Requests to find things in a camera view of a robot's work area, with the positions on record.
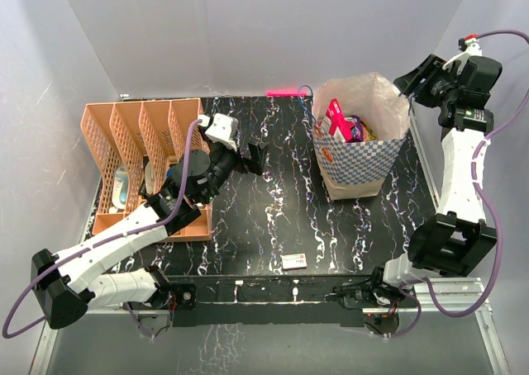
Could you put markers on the pink tape strip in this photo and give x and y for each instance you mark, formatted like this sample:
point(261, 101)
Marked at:
point(282, 92)

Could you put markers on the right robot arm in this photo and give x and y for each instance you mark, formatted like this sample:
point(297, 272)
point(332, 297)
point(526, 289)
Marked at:
point(455, 240)

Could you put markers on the white blue tube in organizer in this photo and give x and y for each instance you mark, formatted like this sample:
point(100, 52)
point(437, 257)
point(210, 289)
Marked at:
point(120, 188)

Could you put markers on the checkered paper bag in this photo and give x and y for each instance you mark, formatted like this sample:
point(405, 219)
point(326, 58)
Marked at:
point(358, 169)

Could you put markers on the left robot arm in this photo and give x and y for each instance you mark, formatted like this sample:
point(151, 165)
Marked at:
point(71, 282)

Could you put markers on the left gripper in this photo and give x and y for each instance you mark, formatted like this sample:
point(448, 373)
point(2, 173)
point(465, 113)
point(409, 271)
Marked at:
point(244, 165)

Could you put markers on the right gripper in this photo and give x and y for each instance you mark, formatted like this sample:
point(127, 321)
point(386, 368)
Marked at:
point(412, 83)

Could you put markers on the pink popcorn snack bag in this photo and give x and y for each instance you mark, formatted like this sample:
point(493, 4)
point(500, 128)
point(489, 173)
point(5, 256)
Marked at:
point(335, 124)

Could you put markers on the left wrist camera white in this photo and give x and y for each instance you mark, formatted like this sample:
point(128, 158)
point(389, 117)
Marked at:
point(219, 128)

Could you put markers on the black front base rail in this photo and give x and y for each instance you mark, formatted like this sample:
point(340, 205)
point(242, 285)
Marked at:
point(278, 300)

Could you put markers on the purple candy bag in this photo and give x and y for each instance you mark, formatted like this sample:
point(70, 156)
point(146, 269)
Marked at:
point(358, 130)

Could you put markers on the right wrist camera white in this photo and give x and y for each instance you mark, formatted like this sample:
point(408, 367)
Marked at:
point(468, 46)

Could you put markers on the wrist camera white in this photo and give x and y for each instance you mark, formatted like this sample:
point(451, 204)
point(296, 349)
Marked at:
point(219, 128)
point(468, 46)

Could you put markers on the small white red box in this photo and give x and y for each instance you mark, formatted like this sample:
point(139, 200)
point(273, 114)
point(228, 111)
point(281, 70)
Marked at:
point(293, 261)

